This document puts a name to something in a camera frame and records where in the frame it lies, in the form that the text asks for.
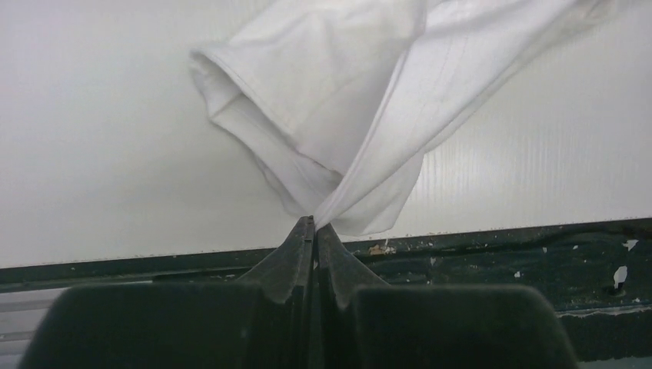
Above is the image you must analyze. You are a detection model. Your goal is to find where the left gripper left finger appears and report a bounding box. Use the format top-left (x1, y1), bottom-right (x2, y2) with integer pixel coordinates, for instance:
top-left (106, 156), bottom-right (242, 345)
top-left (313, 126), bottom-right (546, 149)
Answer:
top-left (237, 216), bottom-right (315, 368)

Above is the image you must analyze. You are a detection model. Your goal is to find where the aluminium frame rail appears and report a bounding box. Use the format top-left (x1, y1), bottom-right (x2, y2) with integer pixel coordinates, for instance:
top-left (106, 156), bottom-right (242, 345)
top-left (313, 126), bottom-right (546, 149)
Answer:
top-left (1, 288), bottom-right (65, 368)

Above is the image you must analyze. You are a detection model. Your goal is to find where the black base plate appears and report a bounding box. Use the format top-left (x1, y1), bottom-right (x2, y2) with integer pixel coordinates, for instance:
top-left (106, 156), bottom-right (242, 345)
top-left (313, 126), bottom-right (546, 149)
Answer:
top-left (1, 218), bottom-right (651, 362)

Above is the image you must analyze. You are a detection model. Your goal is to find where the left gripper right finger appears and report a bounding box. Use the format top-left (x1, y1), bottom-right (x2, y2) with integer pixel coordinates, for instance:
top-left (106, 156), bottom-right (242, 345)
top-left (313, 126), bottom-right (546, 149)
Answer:
top-left (316, 224), bottom-right (388, 368)

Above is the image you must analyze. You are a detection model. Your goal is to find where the white t-shirt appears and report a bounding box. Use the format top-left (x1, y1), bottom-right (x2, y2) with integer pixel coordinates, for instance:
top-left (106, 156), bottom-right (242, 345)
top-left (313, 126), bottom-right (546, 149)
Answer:
top-left (190, 1), bottom-right (625, 236)

